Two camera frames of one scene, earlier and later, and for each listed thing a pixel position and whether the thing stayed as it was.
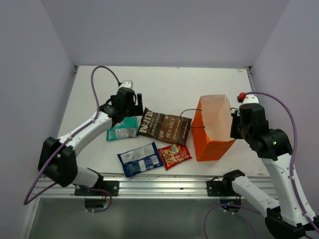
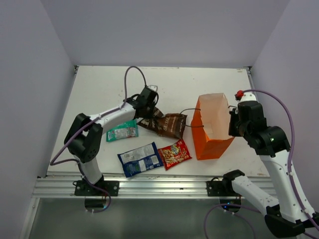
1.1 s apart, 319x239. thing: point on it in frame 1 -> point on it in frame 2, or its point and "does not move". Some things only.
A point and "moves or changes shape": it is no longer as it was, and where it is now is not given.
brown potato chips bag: x=167 y=128 moves or changes shape
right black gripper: x=234 y=133 does not move
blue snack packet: x=140 y=159 does not move
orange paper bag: x=211 y=126 does not move
